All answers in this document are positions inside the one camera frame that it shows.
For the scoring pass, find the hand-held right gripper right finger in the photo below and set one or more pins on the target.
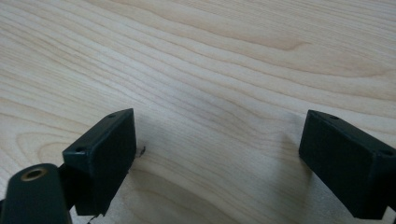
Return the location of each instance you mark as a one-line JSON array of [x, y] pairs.
[[345, 161]]

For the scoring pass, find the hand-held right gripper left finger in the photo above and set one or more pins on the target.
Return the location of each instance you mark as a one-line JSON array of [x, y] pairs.
[[102, 161]]

